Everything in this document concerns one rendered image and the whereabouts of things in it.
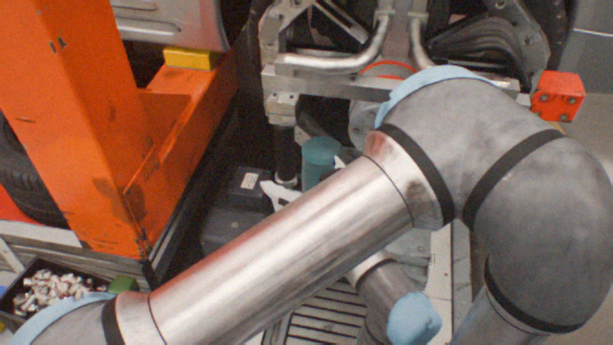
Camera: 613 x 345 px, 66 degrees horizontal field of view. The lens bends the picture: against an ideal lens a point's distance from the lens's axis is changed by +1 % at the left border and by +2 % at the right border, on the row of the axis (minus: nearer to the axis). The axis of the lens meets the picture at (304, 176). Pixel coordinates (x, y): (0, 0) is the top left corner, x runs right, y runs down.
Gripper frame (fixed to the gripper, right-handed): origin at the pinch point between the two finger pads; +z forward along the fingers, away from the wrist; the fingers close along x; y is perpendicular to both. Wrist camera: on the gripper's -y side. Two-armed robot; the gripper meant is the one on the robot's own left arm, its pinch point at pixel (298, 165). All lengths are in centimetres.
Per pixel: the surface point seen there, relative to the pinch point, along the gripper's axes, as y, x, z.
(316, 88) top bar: -13.5, 4.1, 2.2
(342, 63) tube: -18.3, 7.4, 0.5
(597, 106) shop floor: 73, 190, 40
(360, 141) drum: 0.1, 13.7, 0.5
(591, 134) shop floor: 74, 170, 27
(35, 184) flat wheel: 37, -47, 59
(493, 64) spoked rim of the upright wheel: -6.1, 48.3, 3.3
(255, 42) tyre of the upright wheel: -4.4, 8.3, 35.3
